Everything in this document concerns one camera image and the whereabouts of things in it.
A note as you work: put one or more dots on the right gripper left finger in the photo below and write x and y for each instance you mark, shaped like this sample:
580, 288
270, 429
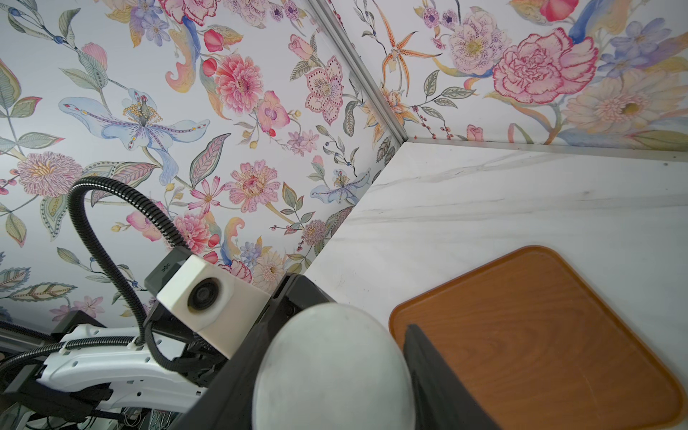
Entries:
228, 403

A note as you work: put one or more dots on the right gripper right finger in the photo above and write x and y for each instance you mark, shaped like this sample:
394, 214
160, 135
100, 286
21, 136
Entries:
441, 399

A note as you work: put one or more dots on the brown wooden tray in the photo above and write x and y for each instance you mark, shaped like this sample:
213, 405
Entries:
538, 348

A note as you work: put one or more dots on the white jar lid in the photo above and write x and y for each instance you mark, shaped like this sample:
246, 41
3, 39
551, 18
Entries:
333, 367

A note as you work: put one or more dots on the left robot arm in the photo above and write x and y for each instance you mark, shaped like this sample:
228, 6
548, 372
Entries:
85, 370

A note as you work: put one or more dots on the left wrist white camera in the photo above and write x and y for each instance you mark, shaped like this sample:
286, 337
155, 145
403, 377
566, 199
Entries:
208, 300

